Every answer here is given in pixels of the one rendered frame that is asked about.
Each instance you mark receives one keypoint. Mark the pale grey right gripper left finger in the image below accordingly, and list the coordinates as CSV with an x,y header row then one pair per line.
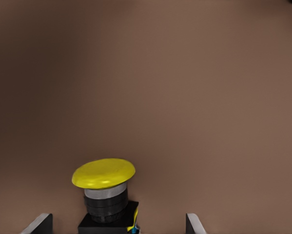
x,y
41,225

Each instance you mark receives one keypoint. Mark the yellow mushroom push-button switch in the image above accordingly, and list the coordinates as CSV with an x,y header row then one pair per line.
x,y
104,174

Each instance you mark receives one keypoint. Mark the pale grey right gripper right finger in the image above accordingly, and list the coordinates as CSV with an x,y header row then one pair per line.
x,y
194,225

